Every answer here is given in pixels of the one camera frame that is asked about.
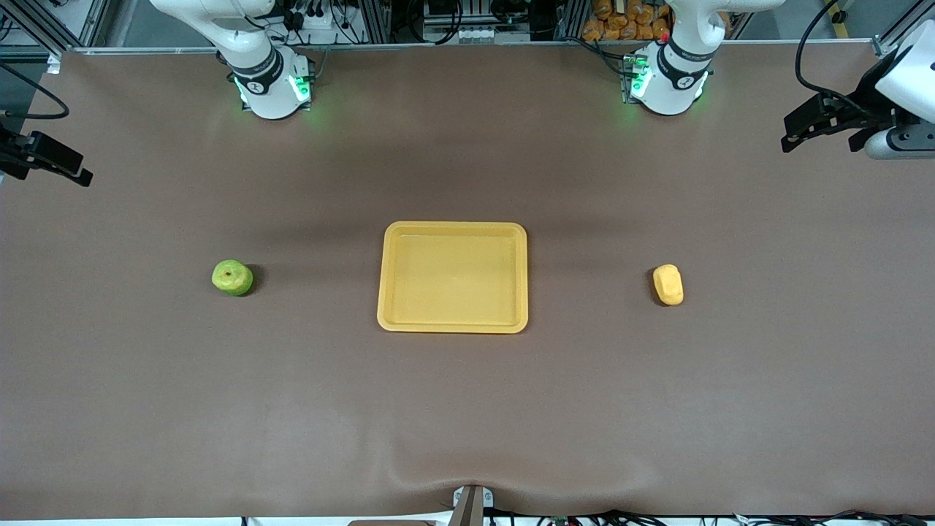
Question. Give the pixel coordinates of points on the aluminium frame strut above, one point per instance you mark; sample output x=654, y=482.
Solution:
x=55, y=29
x=902, y=40

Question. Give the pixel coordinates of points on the yellow plastic tray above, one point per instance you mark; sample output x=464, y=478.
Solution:
x=453, y=281

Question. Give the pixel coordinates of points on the orange snack bag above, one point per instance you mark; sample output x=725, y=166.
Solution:
x=621, y=22

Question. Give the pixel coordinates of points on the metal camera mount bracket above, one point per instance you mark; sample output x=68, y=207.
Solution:
x=471, y=504

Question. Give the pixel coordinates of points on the white power strip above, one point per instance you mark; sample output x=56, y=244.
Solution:
x=456, y=34

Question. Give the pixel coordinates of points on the white socket box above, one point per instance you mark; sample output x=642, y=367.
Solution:
x=314, y=22

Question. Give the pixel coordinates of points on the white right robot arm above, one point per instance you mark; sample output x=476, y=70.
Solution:
x=266, y=95

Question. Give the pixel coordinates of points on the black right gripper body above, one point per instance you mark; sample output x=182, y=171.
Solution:
x=10, y=152

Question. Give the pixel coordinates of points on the green apple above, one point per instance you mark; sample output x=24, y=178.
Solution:
x=232, y=277

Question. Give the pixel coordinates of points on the aluminium table edge rail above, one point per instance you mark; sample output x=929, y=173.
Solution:
x=438, y=45

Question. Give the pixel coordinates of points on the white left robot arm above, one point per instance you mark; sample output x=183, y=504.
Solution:
x=668, y=88

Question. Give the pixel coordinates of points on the brown table mat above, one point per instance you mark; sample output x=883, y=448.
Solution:
x=467, y=409

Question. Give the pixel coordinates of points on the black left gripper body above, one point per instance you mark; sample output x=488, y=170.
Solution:
x=852, y=115

